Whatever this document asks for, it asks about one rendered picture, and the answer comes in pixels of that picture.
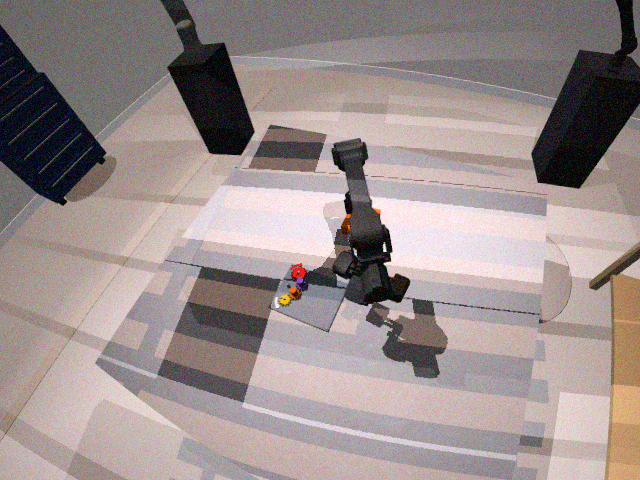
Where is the purple gear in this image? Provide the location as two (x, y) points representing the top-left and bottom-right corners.
(295, 278), (308, 292)

